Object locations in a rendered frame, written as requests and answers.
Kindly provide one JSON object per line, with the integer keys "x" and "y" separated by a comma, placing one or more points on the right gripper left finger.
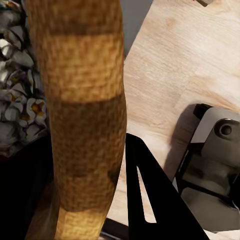
{"x": 23, "y": 178}

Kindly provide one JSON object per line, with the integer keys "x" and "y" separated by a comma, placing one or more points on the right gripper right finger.
{"x": 174, "y": 219}

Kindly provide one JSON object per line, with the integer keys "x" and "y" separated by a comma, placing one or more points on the popcorn bag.
{"x": 79, "y": 50}

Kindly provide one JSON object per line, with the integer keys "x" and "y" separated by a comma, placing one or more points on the microwave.
{"x": 113, "y": 230}

